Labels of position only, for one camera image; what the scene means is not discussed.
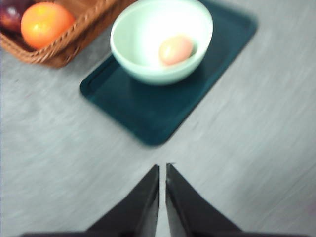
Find dark purple plum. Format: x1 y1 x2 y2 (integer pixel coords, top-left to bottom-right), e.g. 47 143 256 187
0 0 35 33

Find pink egg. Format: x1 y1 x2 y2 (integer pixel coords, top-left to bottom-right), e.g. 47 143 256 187
159 35 193 65

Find dark green tray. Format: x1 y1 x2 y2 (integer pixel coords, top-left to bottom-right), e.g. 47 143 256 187
80 0 257 146

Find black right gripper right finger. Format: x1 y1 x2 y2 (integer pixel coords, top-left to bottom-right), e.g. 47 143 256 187
165 163 248 237

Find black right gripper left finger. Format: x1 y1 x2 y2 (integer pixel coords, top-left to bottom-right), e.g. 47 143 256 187
85 164 159 237

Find light green bowl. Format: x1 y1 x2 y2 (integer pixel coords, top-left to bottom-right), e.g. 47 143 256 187
110 0 213 85

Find brown wicker basket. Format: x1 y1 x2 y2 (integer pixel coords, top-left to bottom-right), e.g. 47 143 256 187
0 0 134 68

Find orange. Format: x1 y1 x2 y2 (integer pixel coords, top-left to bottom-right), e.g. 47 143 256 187
21 2 75 49

